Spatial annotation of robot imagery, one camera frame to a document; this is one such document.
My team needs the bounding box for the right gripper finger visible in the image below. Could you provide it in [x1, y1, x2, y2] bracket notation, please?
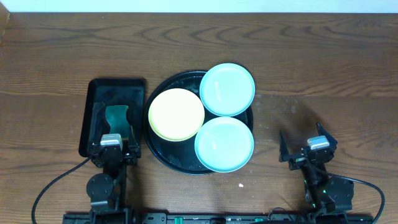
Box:
[316, 123, 338, 146]
[279, 131, 290, 162]

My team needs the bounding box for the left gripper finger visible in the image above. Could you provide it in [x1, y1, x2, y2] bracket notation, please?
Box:
[126, 109, 141, 153]
[88, 102, 109, 152]

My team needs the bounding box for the green yellow sponge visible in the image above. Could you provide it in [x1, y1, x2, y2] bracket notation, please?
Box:
[105, 105, 130, 139]

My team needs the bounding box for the yellow plate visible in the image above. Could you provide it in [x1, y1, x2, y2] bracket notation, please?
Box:
[148, 88, 205, 142]

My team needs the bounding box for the light green plate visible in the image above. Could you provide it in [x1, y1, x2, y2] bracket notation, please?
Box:
[194, 117, 254, 173]
[199, 63, 256, 116]

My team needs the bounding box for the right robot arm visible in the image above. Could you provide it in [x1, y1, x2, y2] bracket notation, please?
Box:
[279, 123, 354, 223]

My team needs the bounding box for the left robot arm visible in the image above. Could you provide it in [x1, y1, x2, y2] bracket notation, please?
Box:
[86, 103, 143, 223]

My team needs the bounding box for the rectangular black tray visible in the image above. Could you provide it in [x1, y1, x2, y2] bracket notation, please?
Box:
[78, 78, 145, 157]

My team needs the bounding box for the round black tray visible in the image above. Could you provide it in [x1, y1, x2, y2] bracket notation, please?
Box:
[144, 70, 253, 175]

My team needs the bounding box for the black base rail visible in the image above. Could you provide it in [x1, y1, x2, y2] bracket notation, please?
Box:
[62, 213, 373, 224]

